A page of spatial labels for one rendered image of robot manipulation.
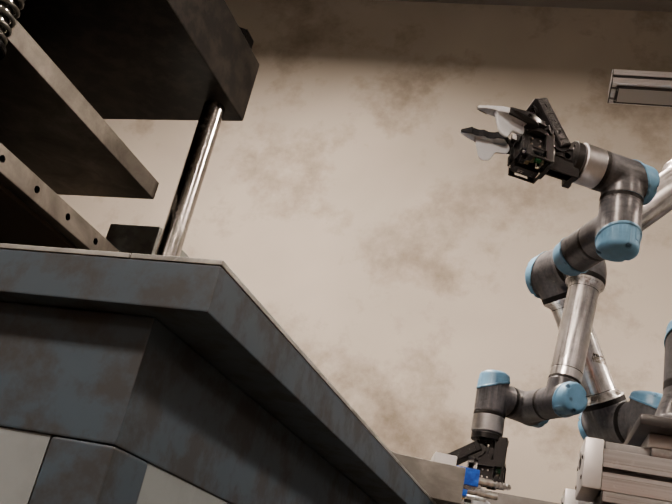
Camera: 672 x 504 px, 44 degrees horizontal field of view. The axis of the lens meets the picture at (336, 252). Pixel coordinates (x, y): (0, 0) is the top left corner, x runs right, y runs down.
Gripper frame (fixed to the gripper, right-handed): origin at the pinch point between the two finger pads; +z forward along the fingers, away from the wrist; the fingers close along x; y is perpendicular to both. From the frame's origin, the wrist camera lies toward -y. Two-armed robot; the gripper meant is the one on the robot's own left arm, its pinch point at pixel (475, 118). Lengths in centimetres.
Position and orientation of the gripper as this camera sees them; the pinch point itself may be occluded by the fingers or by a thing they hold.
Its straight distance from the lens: 152.3
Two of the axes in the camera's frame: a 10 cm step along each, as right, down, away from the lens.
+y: -1.6, 8.4, -5.2
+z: -9.4, -2.9, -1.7
